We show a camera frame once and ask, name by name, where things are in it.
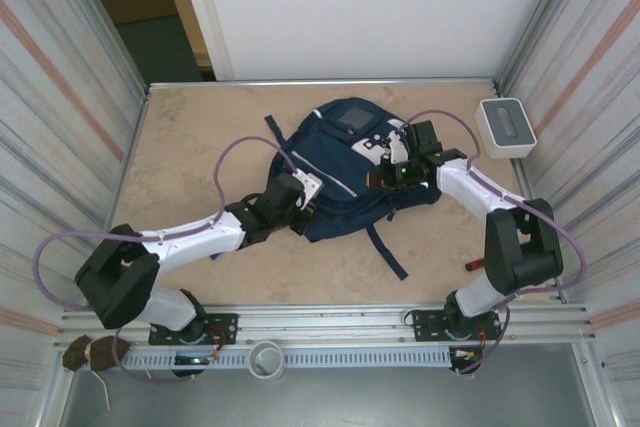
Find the aluminium mounting rail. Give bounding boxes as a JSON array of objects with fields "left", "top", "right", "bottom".
[{"left": 52, "top": 302, "right": 599, "bottom": 348}]

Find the translucent corrugated side panel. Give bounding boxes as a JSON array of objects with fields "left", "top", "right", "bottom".
[
  {"left": 0, "top": 0, "right": 151, "bottom": 427},
  {"left": 497, "top": 0, "right": 640, "bottom": 427}
]

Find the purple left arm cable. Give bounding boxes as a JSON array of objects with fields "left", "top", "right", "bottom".
[{"left": 31, "top": 134, "right": 302, "bottom": 386}]

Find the brown cloth bundle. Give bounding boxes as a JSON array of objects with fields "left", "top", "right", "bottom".
[{"left": 62, "top": 335, "right": 131, "bottom": 373}]

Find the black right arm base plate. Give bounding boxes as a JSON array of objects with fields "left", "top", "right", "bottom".
[{"left": 412, "top": 309, "right": 501, "bottom": 344}]

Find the tan string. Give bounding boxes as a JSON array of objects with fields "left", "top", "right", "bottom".
[{"left": 91, "top": 369, "right": 112, "bottom": 412}]

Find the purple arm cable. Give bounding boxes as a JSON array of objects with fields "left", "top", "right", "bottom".
[
  {"left": 31, "top": 134, "right": 302, "bottom": 386},
  {"left": 402, "top": 109, "right": 588, "bottom": 378}
]

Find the white plastic cup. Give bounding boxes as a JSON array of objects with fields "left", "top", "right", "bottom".
[{"left": 248, "top": 340, "right": 286, "bottom": 378}]

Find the grey metal sheet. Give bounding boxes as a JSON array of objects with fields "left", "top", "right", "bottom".
[{"left": 59, "top": 341, "right": 599, "bottom": 427}]

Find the navy blue backpack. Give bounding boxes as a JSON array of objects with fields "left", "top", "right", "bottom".
[{"left": 263, "top": 96, "right": 444, "bottom": 282}]

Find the white grey box device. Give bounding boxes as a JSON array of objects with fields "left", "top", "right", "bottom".
[{"left": 474, "top": 97, "right": 537, "bottom": 160}]

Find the aluminium table edge profile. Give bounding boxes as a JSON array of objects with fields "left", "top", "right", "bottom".
[{"left": 147, "top": 77, "right": 501, "bottom": 93}]

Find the slotted grey cable duct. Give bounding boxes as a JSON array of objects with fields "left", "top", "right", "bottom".
[{"left": 122, "top": 346, "right": 451, "bottom": 371}]

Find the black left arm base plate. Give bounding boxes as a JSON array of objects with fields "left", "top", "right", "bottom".
[{"left": 149, "top": 313, "right": 239, "bottom": 347}]

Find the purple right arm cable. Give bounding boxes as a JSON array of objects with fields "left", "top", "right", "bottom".
[{"left": 402, "top": 109, "right": 588, "bottom": 378}]

